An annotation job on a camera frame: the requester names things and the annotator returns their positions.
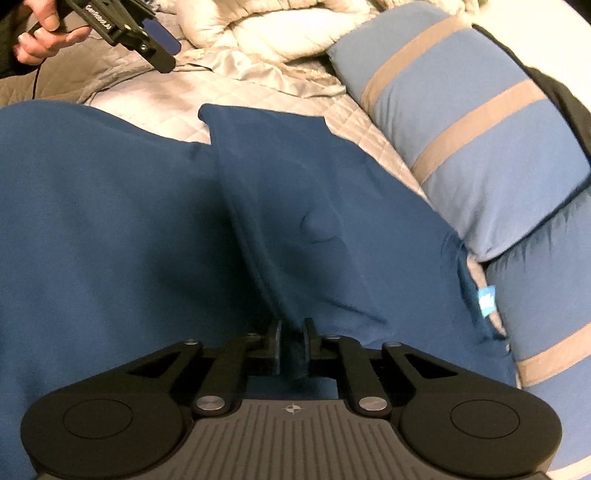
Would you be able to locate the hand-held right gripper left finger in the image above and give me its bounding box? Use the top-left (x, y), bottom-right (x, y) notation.
top-left (106, 319), bottom-right (283, 418)

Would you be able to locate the person's left hand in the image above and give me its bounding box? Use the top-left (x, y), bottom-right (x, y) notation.
top-left (13, 0), bottom-right (93, 66)

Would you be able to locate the dark blue sweatshirt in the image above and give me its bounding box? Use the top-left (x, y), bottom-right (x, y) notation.
top-left (0, 102), bottom-right (518, 480)

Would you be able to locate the blue pillow with grey stripes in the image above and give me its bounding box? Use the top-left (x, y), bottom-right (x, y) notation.
top-left (327, 1), bottom-right (591, 261)
top-left (485, 185), bottom-right (591, 480)

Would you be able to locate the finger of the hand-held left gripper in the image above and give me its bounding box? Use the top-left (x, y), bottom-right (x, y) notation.
top-left (121, 28), bottom-right (177, 75)
top-left (142, 17), bottom-right (182, 55)

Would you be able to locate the white comforter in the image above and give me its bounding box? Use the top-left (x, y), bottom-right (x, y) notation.
top-left (152, 0), bottom-right (476, 61)

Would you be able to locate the black cloth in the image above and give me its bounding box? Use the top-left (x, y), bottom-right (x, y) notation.
top-left (473, 23), bottom-right (591, 160)

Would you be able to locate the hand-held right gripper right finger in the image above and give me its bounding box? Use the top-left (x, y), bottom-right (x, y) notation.
top-left (302, 318), bottom-right (476, 418)

